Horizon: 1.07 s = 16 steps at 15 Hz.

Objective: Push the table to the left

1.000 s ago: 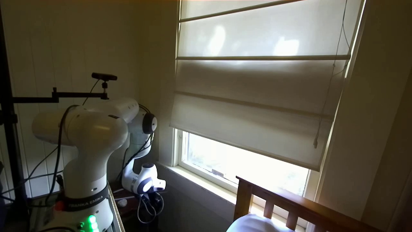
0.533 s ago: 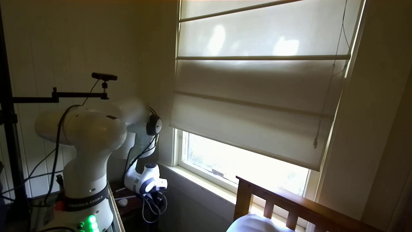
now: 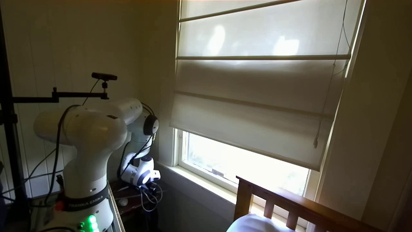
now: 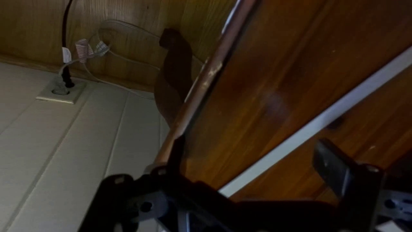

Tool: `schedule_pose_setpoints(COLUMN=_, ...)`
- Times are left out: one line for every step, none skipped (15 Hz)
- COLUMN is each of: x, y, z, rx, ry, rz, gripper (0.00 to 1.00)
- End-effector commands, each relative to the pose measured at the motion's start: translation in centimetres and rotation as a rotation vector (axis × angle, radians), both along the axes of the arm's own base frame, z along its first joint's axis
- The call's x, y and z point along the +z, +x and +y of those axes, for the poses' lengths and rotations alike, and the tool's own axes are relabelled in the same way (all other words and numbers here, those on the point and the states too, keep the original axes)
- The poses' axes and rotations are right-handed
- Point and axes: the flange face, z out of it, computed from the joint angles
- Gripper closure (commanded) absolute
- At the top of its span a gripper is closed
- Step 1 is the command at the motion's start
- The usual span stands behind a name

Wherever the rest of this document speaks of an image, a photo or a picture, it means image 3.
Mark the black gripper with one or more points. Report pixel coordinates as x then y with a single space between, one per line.
151 189

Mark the dark wooden side table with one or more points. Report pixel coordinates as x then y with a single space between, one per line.
135 214

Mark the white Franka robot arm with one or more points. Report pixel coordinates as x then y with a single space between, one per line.
90 142

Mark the small white round object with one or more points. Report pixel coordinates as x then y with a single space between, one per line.
124 201

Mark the white bed sheet bedding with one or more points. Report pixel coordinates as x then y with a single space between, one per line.
252 223

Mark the white roman window shade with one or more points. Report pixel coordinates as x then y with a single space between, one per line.
258 85

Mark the black tripod stand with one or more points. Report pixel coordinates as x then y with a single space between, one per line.
10 129

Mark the white window frame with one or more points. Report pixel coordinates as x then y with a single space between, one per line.
240 165

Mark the black camera on boom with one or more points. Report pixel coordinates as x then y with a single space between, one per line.
104 76

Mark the wooden bunk bed frame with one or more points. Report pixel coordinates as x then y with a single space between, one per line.
300 207

